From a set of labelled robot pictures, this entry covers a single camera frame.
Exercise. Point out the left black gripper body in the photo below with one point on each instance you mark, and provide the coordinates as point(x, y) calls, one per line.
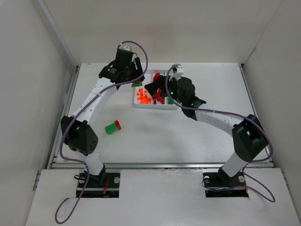
point(137, 68)

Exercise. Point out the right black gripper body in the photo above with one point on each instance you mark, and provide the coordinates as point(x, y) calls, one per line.
point(161, 83)

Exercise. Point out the green arch lego brick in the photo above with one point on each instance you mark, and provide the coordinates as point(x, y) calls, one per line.
point(137, 84)

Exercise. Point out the orange round lego piece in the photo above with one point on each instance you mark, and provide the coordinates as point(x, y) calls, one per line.
point(145, 101)

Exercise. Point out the green red long lego assembly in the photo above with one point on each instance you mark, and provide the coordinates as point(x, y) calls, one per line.
point(113, 127)

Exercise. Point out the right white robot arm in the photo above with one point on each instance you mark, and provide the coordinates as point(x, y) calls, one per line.
point(246, 132)

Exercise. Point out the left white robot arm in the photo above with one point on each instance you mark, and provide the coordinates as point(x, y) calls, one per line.
point(80, 136)

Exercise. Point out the white three-compartment tray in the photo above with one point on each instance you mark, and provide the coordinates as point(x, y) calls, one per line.
point(141, 92)

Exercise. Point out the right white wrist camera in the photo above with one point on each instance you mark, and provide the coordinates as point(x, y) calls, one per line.
point(177, 71)

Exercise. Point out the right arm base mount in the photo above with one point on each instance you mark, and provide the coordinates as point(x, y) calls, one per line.
point(220, 185)

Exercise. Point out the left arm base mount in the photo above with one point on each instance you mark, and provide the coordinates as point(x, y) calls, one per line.
point(108, 189)

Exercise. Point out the aluminium rail front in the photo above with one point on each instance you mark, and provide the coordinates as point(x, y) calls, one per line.
point(140, 166)

